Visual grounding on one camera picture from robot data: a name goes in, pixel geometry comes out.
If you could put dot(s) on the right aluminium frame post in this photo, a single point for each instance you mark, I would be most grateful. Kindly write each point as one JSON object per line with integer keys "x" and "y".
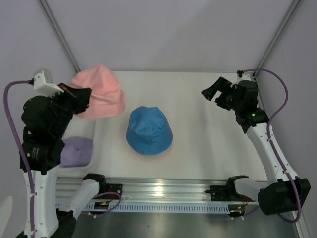
{"x": 278, "y": 34}

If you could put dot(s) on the blue bucket hat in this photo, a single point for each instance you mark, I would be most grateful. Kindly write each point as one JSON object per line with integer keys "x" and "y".
{"x": 149, "y": 132}

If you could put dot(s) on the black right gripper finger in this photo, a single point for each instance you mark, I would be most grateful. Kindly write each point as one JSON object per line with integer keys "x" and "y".
{"x": 220, "y": 85}
{"x": 224, "y": 100}

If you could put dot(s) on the aluminium mounting rail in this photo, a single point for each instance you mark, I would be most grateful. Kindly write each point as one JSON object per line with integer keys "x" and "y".
{"x": 148, "y": 190}

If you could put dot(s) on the aluminium frame post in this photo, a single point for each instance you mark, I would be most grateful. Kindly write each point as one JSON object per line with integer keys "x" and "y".
{"x": 278, "y": 34}
{"x": 51, "y": 19}

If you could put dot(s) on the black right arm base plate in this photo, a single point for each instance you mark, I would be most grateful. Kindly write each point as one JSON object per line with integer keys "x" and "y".
{"x": 223, "y": 193}

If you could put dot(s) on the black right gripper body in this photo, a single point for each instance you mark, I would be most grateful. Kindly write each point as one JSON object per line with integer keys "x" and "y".
{"x": 237, "y": 104}

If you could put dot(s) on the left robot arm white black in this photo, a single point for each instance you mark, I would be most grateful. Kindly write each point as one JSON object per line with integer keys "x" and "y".
{"x": 47, "y": 221}

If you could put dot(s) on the white plastic basket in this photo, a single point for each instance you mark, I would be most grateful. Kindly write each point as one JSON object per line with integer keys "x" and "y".
{"x": 80, "y": 127}

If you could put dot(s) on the slotted grey cable duct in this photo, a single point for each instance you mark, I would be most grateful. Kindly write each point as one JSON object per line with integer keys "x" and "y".
{"x": 201, "y": 208}

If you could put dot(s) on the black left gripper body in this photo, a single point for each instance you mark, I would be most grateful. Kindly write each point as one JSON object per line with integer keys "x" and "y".
{"x": 66, "y": 113}

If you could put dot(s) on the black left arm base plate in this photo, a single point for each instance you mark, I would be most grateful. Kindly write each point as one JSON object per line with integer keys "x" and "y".
{"x": 112, "y": 190}

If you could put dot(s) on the pink bucket hat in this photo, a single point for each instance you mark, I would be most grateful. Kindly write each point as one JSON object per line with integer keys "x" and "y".
{"x": 107, "y": 99}

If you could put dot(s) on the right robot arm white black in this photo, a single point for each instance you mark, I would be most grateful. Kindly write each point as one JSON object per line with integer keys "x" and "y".
{"x": 285, "y": 192}

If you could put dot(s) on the lavender bucket hat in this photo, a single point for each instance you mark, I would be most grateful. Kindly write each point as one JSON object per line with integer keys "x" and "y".
{"x": 77, "y": 152}

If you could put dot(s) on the left aluminium frame post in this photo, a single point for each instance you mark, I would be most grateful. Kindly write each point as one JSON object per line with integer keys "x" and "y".
{"x": 51, "y": 19}

